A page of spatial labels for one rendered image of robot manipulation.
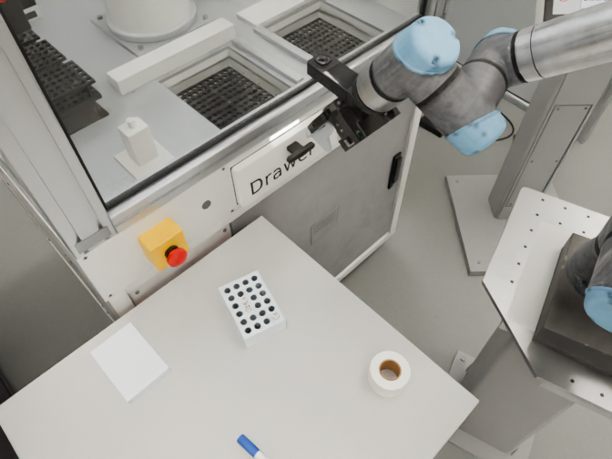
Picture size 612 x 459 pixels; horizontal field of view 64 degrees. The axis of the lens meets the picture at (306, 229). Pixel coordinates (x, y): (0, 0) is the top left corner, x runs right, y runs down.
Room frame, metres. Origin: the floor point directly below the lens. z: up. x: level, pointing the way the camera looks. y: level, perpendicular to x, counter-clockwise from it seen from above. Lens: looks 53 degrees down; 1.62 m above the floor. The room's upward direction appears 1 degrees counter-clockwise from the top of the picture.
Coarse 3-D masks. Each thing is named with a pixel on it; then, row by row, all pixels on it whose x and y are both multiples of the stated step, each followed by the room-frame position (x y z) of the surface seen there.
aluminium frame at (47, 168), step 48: (432, 0) 1.10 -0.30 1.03; (0, 48) 0.50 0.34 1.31; (0, 96) 0.48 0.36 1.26; (48, 96) 0.52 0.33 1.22; (288, 96) 0.81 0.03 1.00; (0, 144) 0.46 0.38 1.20; (48, 144) 0.49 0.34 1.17; (240, 144) 0.70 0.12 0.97; (48, 192) 0.47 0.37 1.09; (96, 192) 0.51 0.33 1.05; (144, 192) 0.56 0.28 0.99; (96, 240) 0.48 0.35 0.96
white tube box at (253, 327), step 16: (256, 272) 0.52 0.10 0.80; (224, 288) 0.48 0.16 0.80; (240, 288) 0.48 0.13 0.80; (256, 288) 0.48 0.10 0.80; (240, 304) 0.45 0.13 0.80; (256, 304) 0.45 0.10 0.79; (272, 304) 0.44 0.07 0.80; (240, 320) 0.41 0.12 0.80; (256, 320) 0.41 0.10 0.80; (272, 320) 0.41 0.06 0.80; (240, 336) 0.40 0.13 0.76; (256, 336) 0.38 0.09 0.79
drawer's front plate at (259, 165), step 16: (320, 112) 0.84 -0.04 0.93; (304, 128) 0.79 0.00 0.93; (272, 144) 0.74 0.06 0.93; (288, 144) 0.76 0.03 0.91; (304, 144) 0.79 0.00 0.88; (256, 160) 0.70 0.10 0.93; (272, 160) 0.73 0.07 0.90; (304, 160) 0.79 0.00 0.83; (240, 176) 0.67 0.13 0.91; (256, 176) 0.70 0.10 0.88; (272, 176) 0.72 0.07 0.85; (288, 176) 0.75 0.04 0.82; (240, 192) 0.67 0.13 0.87
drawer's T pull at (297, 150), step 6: (294, 144) 0.76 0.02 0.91; (300, 144) 0.76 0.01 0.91; (306, 144) 0.76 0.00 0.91; (312, 144) 0.76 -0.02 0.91; (288, 150) 0.75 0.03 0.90; (294, 150) 0.74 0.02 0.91; (300, 150) 0.74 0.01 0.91; (306, 150) 0.74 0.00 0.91; (294, 156) 0.72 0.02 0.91; (300, 156) 0.73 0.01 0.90; (288, 162) 0.72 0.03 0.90
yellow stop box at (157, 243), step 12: (156, 228) 0.55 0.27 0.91; (168, 228) 0.54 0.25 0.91; (180, 228) 0.55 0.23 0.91; (144, 240) 0.52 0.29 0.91; (156, 240) 0.52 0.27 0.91; (168, 240) 0.52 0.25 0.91; (180, 240) 0.53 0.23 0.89; (144, 252) 0.52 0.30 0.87; (156, 252) 0.50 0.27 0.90; (168, 252) 0.51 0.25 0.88; (156, 264) 0.50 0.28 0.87
